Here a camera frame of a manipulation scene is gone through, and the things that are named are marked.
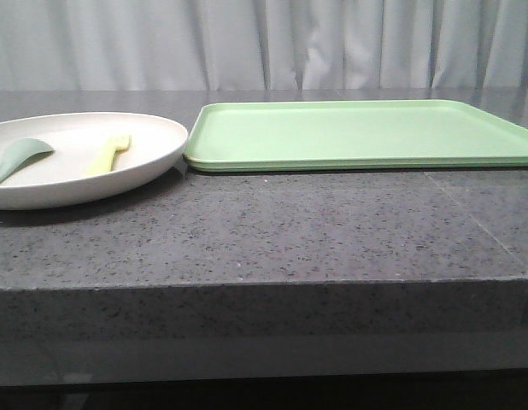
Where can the white curtain backdrop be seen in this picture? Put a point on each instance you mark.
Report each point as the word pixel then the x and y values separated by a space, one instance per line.
pixel 261 45

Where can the cream round plate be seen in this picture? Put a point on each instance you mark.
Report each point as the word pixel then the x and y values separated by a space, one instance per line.
pixel 59 179

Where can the light green serving tray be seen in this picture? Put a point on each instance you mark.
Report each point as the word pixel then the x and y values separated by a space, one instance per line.
pixel 349 135

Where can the yellow plastic fork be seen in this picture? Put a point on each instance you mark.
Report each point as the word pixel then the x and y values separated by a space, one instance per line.
pixel 104 161

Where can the pale green plastic spoon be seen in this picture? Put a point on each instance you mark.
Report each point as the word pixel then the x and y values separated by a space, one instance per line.
pixel 19 152

